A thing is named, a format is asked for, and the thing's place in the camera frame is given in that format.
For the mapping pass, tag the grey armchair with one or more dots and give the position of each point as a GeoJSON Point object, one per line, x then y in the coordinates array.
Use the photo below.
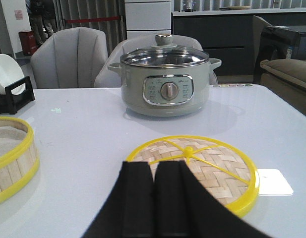
{"type": "Point", "coordinates": [70, 58]}
{"type": "Point", "coordinates": [108, 78]}

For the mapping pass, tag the olive sofa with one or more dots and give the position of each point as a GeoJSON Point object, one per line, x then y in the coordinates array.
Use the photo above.
{"type": "Point", "coordinates": [287, 79]}

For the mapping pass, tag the grey electric cooking pot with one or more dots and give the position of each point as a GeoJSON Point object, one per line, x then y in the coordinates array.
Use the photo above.
{"type": "Point", "coordinates": [165, 92]}

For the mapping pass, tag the grey armchair right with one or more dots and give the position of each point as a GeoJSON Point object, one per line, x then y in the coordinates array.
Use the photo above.
{"type": "Point", "coordinates": [108, 78]}

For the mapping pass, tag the woven bamboo steamer lid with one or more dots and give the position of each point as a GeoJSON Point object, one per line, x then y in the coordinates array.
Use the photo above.
{"type": "Point", "coordinates": [226, 172]}

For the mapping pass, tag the grey armchair left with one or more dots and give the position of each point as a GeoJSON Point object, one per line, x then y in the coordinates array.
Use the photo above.
{"type": "Point", "coordinates": [70, 58]}

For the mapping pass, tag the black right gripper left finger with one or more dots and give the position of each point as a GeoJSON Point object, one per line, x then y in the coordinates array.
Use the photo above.
{"type": "Point", "coordinates": [128, 210]}

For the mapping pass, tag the bamboo steamer drawer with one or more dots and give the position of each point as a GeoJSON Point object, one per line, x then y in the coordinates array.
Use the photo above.
{"type": "Point", "coordinates": [19, 156]}

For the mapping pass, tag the dark sideboard counter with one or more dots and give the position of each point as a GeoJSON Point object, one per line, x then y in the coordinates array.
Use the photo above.
{"type": "Point", "coordinates": [228, 35]}

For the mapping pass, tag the white ceramic bowl rightmost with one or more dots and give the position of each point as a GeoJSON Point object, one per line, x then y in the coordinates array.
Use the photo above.
{"type": "Point", "coordinates": [10, 72]}

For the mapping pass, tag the glass pot lid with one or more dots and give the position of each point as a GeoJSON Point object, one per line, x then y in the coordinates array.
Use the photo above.
{"type": "Point", "coordinates": [168, 51]}

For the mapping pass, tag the person in background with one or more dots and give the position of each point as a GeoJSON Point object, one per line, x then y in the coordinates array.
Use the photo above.
{"type": "Point", "coordinates": [41, 14]}

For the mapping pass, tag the red bin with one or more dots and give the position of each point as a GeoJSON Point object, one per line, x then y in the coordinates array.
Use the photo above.
{"type": "Point", "coordinates": [28, 42]}

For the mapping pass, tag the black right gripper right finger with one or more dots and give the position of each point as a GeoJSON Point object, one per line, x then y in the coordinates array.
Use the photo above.
{"type": "Point", "coordinates": [185, 209]}

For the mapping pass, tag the black bowl rack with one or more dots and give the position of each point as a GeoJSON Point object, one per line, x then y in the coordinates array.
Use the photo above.
{"type": "Point", "coordinates": [10, 103]}

